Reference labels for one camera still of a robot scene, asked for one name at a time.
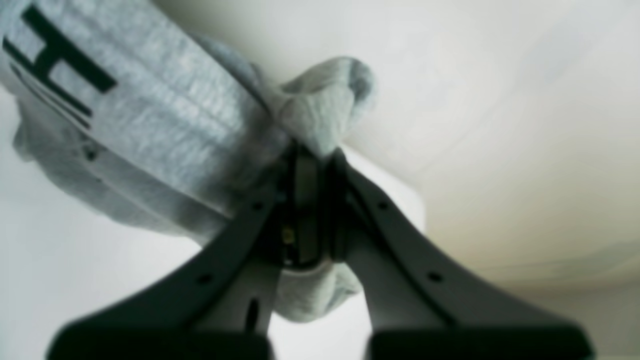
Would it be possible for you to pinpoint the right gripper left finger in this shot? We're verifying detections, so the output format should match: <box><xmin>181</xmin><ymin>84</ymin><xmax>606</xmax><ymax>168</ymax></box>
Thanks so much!
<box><xmin>46</xmin><ymin>145</ymin><xmax>321</xmax><ymax>360</ymax></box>

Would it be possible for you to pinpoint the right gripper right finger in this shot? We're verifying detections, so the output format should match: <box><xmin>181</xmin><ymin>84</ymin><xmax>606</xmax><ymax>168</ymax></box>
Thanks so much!
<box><xmin>327</xmin><ymin>150</ymin><xmax>595</xmax><ymax>360</ymax></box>

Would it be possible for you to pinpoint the grey t-shirt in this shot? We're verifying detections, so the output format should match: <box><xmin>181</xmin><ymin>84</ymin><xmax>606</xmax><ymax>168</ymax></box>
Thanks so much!
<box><xmin>0</xmin><ymin>0</ymin><xmax>376</xmax><ymax>323</ymax></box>

